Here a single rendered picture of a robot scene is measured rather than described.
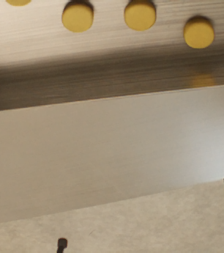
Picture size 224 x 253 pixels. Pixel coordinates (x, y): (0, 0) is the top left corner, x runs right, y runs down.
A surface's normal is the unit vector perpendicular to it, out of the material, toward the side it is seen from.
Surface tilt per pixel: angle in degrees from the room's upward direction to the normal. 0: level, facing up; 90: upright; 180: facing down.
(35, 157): 0
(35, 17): 0
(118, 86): 90
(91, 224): 0
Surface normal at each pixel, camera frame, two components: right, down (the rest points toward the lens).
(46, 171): -0.02, 0.67
